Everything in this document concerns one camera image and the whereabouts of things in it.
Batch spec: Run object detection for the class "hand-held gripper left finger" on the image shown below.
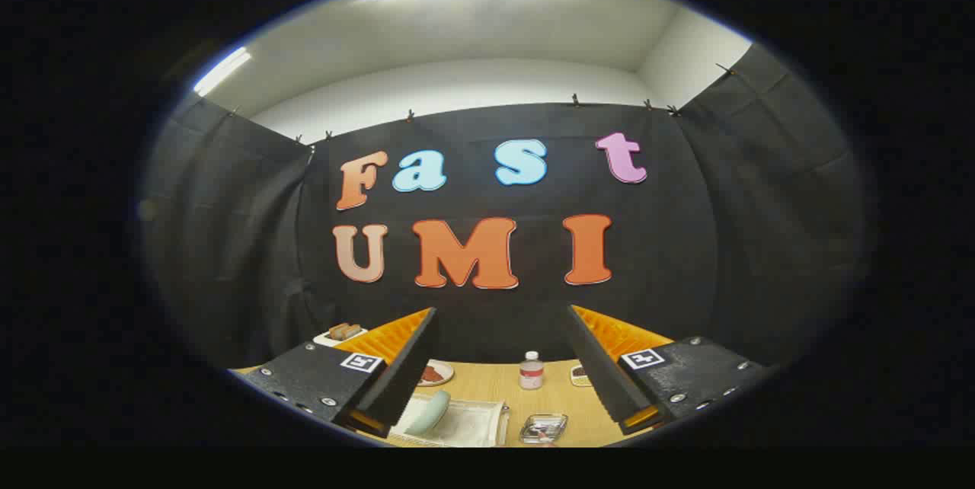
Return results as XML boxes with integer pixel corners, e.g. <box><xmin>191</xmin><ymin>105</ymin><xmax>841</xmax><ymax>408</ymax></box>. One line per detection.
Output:
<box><xmin>240</xmin><ymin>307</ymin><xmax>440</xmax><ymax>440</ymax></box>

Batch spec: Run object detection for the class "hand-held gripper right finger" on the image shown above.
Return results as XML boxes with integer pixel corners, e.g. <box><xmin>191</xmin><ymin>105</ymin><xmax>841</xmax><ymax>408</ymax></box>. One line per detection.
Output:
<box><xmin>565</xmin><ymin>305</ymin><xmax>772</xmax><ymax>435</ymax></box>

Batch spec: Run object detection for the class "pale green plate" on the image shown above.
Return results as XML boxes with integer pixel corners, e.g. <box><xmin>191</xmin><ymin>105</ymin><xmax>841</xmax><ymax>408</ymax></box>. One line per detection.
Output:
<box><xmin>404</xmin><ymin>389</ymin><xmax>452</xmax><ymax>436</ymax></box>

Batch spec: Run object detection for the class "metal wire basket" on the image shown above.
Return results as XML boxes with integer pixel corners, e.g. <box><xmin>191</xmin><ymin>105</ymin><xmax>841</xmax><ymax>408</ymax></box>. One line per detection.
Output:
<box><xmin>519</xmin><ymin>413</ymin><xmax>569</xmax><ymax>446</ymax></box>

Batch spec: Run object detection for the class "white wire dish rack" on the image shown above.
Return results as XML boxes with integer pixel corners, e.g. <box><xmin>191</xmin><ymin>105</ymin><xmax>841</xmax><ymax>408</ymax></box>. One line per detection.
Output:
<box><xmin>385</xmin><ymin>392</ymin><xmax>510</xmax><ymax>448</ymax></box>

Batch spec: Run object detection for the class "beige plate with meat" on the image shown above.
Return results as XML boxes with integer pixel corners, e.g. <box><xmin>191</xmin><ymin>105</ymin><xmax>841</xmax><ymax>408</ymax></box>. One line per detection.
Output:
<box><xmin>417</xmin><ymin>360</ymin><xmax>455</xmax><ymax>387</ymax></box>

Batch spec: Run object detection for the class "clear bottle red label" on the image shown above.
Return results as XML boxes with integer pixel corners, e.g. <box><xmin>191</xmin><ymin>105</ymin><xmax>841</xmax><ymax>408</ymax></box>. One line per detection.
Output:
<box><xmin>519</xmin><ymin>351</ymin><xmax>545</xmax><ymax>391</ymax></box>

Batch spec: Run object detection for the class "cream toaster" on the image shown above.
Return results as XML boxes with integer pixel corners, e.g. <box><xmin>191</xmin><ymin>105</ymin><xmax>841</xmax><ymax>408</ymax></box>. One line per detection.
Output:
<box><xmin>314</xmin><ymin>325</ymin><xmax>368</xmax><ymax>347</ymax></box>

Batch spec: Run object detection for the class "white drainer mat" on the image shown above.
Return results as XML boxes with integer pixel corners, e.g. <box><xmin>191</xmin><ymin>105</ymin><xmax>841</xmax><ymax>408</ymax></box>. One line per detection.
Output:
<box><xmin>396</xmin><ymin>398</ymin><xmax>503</xmax><ymax>446</ymax></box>

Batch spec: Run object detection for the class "ceiling light strip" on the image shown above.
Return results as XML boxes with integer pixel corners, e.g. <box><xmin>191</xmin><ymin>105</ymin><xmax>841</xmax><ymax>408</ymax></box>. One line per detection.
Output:
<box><xmin>194</xmin><ymin>47</ymin><xmax>252</xmax><ymax>96</ymax></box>

